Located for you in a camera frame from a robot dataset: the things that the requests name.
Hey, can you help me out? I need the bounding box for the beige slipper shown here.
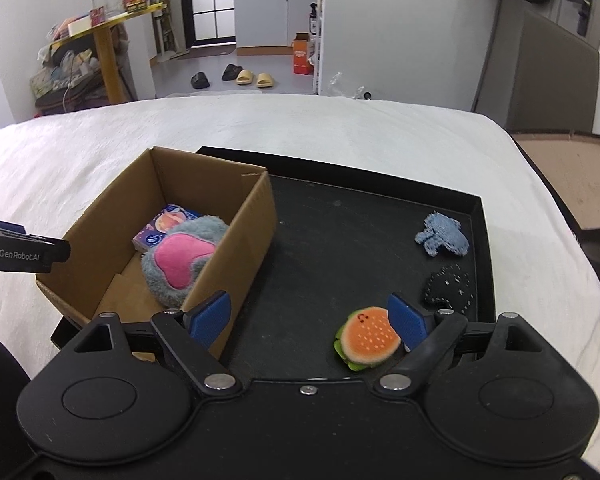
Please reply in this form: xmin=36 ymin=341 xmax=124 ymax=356
xmin=257 ymin=73 xmax=275 ymax=89
xmin=235 ymin=70 xmax=253 ymax=86

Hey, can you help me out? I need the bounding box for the black dotted plush toy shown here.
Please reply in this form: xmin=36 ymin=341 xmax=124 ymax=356
xmin=422 ymin=264 xmax=476 ymax=314

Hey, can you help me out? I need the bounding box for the black framed glass door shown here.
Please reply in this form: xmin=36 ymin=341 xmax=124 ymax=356
xmin=181 ymin=0 xmax=235 ymax=48

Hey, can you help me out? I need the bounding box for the blue denim plush toy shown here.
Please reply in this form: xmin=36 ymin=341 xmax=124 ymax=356
xmin=414 ymin=211 xmax=469 ymax=257

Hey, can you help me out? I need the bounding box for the clutter pile under table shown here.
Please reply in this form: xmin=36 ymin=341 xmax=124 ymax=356
xmin=29 ymin=47 xmax=110 ymax=117

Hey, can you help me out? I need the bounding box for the black tray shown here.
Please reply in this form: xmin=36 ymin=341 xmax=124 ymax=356
xmin=49 ymin=145 xmax=496 ymax=380

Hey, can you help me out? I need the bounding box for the white kitchen cabinet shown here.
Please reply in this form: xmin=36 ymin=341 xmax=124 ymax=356
xmin=234 ymin=0 xmax=317 ymax=49

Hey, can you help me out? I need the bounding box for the black slipper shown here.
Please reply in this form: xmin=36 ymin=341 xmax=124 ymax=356
xmin=222 ymin=64 xmax=242 ymax=81
xmin=190 ymin=72 xmax=210 ymax=90

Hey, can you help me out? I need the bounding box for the orange cardboard box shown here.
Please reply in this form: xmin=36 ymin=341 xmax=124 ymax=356
xmin=291 ymin=32 xmax=313 ymax=75

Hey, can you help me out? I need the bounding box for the plush hamburger toy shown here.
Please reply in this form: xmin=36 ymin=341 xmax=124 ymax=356
xmin=334 ymin=306 xmax=402 ymax=372

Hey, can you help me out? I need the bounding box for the grey upright panel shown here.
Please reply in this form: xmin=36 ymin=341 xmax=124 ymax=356
xmin=506 ymin=12 xmax=600 ymax=132

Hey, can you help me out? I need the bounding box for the grey pink plush paw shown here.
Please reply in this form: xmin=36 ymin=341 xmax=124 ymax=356
xmin=140 ymin=216 xmax=228 ymax=309

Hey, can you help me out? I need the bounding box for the brown cardboard box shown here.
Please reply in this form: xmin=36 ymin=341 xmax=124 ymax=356
xmin=36 ymin=148 xmax=277 ymax=356

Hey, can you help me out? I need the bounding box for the brown floor board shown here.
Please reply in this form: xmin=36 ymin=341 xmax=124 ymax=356
xmin=512 ymin=130 xmax=600 ymax=231

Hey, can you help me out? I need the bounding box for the blue Vinda tissue pack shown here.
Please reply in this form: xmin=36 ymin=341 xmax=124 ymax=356
xmin=132 ymin=204 xmax=200 ymax=252

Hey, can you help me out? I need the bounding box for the yellow side table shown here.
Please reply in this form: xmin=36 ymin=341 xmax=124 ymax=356
xmin=50 ymin=2 xmax=166 ymax=105

